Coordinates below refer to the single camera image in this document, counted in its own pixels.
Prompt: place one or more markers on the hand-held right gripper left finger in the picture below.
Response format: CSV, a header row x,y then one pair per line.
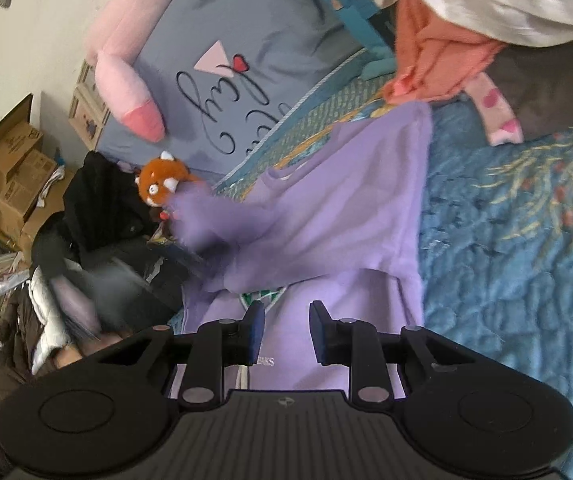
x,y
255,332

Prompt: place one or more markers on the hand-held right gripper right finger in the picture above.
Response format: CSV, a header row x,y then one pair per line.
x,y
320,332

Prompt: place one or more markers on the purple sweatshirt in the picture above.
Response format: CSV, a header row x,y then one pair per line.
x,y
341,200

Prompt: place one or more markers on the white padded garment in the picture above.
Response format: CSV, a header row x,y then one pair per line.
x,y
49,320

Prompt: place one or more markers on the black jacket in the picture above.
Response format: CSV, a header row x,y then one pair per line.
x,y
96,210

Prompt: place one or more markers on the red panda plush toy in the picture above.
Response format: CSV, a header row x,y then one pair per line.
x,y
159,180

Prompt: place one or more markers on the brown cloth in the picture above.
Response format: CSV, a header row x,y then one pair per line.
x,y
1,380

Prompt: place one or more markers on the light wooden frames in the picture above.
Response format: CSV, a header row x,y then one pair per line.
x,y
86,105

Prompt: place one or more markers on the blue floral quilt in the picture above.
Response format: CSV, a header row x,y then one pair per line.
x,y
516,260

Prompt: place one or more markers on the pink plush toy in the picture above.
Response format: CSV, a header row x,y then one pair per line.
x,y
121,75

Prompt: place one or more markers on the pink dotted sock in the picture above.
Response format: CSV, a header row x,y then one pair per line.
x,y
498,115

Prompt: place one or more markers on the grey-blue script print pillow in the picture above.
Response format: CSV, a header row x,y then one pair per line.
x,y
266,35

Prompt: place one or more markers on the coral garment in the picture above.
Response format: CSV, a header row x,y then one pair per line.
x,y
436,55

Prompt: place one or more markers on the teal printed cloth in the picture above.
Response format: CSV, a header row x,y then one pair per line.
x,y
354,15

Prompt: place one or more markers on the dark grey jacket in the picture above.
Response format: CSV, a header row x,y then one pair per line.
x,y
546,90

